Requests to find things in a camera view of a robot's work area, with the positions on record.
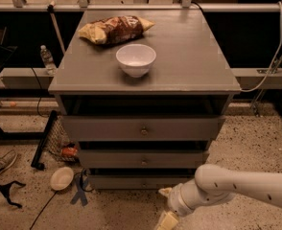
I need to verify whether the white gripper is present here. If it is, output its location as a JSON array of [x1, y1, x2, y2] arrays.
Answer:
[[154, 183, 193, 230]]

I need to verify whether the grey bottom drawer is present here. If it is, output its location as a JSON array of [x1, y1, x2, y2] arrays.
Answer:
[[89, 175, 192, 190]]

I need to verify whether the grey drawer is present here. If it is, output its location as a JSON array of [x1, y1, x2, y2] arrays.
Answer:
[[89, 175, 192, 190], [79, 150, 209, 169], [61, 116, 224, 141]]

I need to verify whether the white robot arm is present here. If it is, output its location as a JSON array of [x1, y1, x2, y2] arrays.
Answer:
[[154, 164, 282, 230]]

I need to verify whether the grey middle drawer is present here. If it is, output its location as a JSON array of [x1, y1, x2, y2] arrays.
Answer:
[[79, 150, 209, 169]]

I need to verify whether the grey drawer cabinet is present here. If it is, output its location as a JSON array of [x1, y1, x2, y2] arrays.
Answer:
[[49, 10, 240, 180]]

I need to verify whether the grey top drawer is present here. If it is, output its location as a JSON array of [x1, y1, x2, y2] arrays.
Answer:
[[61, 116, 224, 141]]

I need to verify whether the white bowl on floor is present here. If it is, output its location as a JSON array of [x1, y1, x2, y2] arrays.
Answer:
[[50, 167, 74, 191]]

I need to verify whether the orange can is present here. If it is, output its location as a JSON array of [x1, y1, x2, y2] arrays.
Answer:
[[60, 147, 78, 158]]

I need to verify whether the mesh net basket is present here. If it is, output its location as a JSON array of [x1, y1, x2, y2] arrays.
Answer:
[[45, 117, 78, 162]]

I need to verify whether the black metal bar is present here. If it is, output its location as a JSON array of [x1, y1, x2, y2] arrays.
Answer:
[[31, 110, 57, 171]]

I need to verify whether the white bowl on cabinet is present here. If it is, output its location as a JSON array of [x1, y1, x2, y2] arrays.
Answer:
[[116, 44, 156, 78]]

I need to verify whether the brown yellow chip bag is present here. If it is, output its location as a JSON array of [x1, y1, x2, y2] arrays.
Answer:
[[78, 15, 154, 45]]

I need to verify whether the clear plastic water bottle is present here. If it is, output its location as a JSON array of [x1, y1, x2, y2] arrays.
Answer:
[[40, 45, 57, 75]]

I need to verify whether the black cable on floor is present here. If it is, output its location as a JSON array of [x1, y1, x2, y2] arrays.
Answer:
[[29, 169, 94, 230]]

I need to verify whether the black bracket on floor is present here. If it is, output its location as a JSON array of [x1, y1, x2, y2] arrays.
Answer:
[[0, 180, 25, 208]]

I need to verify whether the white cable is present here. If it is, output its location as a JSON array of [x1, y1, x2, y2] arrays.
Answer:
[[240, 1, 282, 93]]

